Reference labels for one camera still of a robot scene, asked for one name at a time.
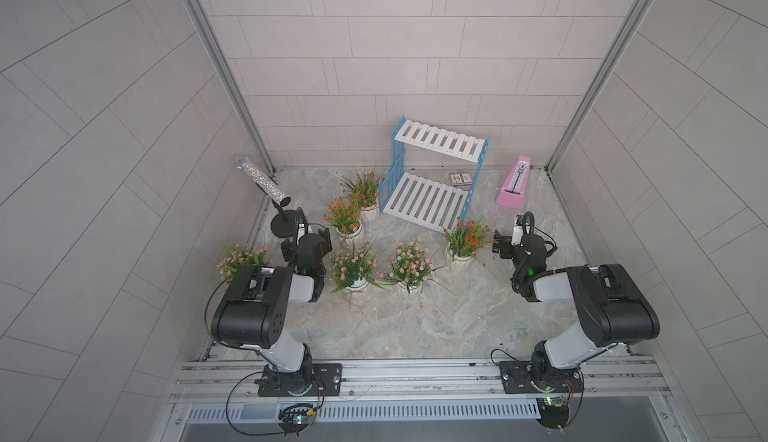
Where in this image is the red flower pot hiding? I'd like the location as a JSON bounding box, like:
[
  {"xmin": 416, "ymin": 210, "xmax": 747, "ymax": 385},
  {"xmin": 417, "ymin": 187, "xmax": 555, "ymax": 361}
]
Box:
[
  {"xmin": 339, "ymin": 171, "xmax": 380, "ymax": 223},
  {"xmin": 443, "ymin": 218, "xmax": 490, "ymax": 272},
  {"xmin": 324, "ymin": 197, "xmax": 363, "ymax": 247}
]

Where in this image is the red flower pot back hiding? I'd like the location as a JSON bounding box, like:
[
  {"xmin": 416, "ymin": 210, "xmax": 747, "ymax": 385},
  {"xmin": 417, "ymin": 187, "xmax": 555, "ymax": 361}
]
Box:
[{"xmin": 339, "ymin": 171, "xmax": 380, "ymax": 223}]

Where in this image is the pink flower pot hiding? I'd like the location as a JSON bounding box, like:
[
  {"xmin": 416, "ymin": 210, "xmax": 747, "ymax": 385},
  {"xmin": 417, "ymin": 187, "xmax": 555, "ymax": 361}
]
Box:
[
  {"xmin": 217, "ymin": 244, "xmax": 268, "ymax": 281},
  {"xmin": 380, "ymin": 240, "xmax": 438, "ymax": 293},
  {"xmin": 328, "ymin": 243, "xmax": 383, "ymax": 293}
]

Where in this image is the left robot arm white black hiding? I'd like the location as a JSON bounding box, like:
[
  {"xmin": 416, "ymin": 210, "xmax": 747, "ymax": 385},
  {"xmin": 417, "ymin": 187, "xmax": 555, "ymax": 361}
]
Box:
[{"xmin": 208, "ymin": 227, "xmax": 332, "ymax": 395}]

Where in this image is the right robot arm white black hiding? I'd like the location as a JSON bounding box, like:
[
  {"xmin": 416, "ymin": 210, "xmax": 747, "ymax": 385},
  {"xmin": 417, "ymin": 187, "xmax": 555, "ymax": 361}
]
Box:
[{"xmin": 492, "ymin": 227, "xmax": 660, "ymax": 393}]

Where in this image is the blue white two-tier rack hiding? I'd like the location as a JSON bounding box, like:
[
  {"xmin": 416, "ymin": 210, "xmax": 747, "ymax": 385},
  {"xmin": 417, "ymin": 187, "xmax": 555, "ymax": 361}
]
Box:
[{"xmin": 379, "ymin": 117, "xmax": 489, "ymax": 233}]

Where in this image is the glitter tube on black stand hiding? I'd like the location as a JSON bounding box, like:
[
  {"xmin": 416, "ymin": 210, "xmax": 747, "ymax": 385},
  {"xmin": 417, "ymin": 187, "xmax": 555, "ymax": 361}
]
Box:
[{"xmin": 236, "ymin": 155, "xmax": 297, "ymax": 239}]

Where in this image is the pink metronome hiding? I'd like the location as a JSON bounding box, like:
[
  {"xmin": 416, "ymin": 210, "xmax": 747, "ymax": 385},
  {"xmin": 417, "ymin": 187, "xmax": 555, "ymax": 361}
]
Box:
[{"xmin": 495, "ymin": 156, "xmax": 531, "ymax": 209}]

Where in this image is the small patterned card box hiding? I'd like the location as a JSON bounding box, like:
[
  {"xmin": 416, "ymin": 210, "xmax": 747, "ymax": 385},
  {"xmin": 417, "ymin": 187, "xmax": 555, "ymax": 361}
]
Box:
[{"xmin": 449, "ymin": 173, "xmax": 473, "ymax": 187}]

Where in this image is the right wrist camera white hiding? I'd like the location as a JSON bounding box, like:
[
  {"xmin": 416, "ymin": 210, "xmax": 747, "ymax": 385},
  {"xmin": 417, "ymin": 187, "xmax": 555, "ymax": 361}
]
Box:
[{"xmin": 511, "ymin": 215, "xmax": 525, "ymax": 246}]

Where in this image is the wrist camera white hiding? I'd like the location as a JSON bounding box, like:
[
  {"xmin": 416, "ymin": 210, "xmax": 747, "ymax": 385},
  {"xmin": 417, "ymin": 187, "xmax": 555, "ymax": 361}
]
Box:
[
  {"xmin": 293, "ymin": 208, "xmax": 308, "ymax": 246},
  {"xmin": 511, "ymin": 215, "xmax": 525, "ymax": 246}
]

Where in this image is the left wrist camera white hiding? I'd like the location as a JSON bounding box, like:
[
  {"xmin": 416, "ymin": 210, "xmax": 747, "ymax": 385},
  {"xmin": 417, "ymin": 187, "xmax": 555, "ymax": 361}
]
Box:
[{"xmin": 293, "ymin": 208, "xmax": 308, "ymax": 246}]

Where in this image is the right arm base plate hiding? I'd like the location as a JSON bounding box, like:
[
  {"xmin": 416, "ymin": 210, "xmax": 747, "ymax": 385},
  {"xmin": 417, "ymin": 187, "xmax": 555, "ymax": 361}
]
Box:
[{"xmin": 498, "ymin": 361, "xmax": 584, "ymax": 395}]

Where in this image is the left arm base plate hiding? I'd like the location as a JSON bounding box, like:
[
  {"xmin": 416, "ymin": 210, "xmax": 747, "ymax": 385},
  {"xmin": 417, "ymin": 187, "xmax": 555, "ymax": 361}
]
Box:
[{"xmin": 258, "ymin": 363, "xmax": 343, "ymax": 397}]

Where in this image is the right circuit board with cables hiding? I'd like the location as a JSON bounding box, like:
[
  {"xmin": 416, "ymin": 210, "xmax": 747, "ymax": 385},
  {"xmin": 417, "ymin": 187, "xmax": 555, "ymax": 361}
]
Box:
[{"xmin": 536, "ymin": 382, "xmax": 584, "ymax": 432}]

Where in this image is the circuit board with cables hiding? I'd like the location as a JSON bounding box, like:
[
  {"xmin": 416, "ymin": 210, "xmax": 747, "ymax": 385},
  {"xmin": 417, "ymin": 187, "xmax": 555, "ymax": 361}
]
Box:
[
  {"xmin": 225, "ymin": 372, "xmax": 327, "ymax": 438},
  {"xmin": 536, "ymin": 382, "xmax": 584, "ymax": 432}
]

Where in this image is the left circuit board with cables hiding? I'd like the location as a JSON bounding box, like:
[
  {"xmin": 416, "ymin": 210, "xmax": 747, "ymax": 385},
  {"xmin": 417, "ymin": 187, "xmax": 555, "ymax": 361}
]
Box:
[{"xmin": 225, "ymin": 372, "xmax": 327, "ymax": 438}]

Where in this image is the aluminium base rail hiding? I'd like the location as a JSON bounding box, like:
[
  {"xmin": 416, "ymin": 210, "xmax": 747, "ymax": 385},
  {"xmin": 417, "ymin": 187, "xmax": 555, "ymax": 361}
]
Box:
[{"xmin": 169, "ymin": 356, "xmax": 671, "ymax": 423}]

